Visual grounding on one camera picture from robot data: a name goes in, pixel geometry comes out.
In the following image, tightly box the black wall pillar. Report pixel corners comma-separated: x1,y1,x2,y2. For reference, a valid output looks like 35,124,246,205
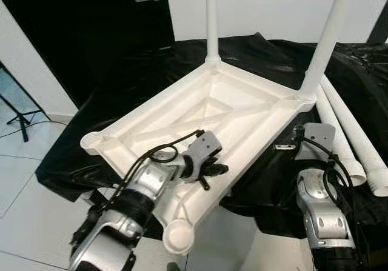
367,1,388,45

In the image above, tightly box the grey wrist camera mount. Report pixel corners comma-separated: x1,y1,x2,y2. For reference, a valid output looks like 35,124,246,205
184,130,224,176
295,123,336,162

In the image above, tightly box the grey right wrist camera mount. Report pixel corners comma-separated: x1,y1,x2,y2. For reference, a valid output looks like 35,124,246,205
295,123,336,162

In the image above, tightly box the black tripod stand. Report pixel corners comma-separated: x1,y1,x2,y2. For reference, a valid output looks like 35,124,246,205
0,65,50,143

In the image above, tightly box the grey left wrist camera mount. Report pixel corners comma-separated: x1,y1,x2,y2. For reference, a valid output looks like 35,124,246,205
184,130,224,176

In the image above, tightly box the black door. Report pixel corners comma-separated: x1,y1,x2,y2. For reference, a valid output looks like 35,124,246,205
0,0,178,109

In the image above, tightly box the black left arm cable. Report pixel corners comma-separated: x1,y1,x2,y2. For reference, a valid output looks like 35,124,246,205
118,129,205,190

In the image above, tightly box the black plastic cover sheet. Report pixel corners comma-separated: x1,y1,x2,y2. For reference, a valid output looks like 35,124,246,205
35,32,388,238

